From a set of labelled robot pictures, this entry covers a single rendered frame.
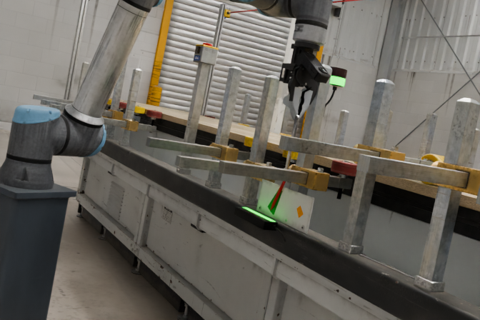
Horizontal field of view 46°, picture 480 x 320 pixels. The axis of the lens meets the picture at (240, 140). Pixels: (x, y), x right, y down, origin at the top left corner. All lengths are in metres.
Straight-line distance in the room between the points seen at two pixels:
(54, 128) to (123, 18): 0.45
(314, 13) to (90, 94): 0.90
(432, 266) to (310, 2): 0.75
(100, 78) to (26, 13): 7.33
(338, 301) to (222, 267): 0.99
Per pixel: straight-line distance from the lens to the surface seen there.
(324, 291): 1.55
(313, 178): 1.55
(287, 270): 1.68
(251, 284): 2.24
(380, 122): 1.42
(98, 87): 2.06
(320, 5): 1.56
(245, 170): 1.45
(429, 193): 1.51
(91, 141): 2.13
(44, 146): 2.02
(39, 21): 9.37
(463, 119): 1.25
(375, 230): 1.68
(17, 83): 9.33
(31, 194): 1.97
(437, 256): 1.26
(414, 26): 12.14
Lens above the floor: 1.00
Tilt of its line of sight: 3 degrees down
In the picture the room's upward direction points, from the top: 11 degrees clockwise
